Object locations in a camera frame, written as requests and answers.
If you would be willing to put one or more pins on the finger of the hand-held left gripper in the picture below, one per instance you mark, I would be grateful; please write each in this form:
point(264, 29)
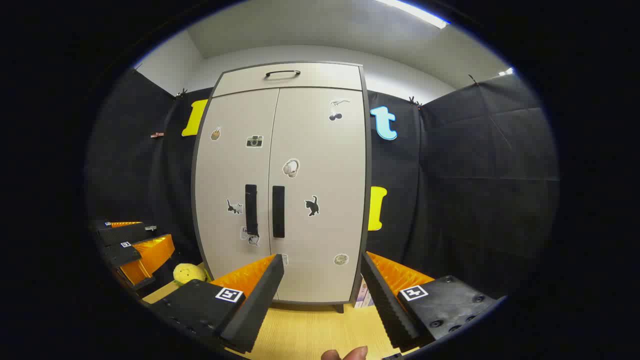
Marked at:
point(122, 254)
point(120, 232)

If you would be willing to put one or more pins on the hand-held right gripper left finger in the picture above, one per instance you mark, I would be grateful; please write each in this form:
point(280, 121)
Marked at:
point(260, 300)

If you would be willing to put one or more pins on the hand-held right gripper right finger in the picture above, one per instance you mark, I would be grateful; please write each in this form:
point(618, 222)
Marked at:
point(385, 305)

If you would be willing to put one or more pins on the beige cabinet door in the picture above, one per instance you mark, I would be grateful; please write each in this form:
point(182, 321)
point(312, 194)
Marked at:
point(325, 235)
point(230, 165)

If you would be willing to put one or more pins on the beige double-door shoe cabinet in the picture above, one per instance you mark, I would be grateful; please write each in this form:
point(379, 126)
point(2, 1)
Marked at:
point(320, 150)

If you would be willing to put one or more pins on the printed cardboard box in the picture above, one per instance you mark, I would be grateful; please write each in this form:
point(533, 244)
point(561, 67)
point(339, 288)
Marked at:
point(364, 297)

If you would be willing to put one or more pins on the yellow plush toy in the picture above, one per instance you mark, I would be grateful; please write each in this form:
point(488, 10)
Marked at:
point(189, 273)

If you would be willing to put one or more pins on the black clip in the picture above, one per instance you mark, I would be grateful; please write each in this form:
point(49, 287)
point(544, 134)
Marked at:
point(414, 101)
point(180, 93)
point(473, 78)

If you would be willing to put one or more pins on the black backdrop cloth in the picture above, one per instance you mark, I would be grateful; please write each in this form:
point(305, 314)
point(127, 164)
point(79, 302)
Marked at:
point(475, 175)

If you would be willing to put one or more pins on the small ceiling light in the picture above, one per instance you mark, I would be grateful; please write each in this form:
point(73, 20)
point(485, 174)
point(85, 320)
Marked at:
point(506, 72)

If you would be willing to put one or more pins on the long ceiling light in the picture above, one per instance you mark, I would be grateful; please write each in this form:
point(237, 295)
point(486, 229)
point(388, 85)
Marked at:
point(415, 12)

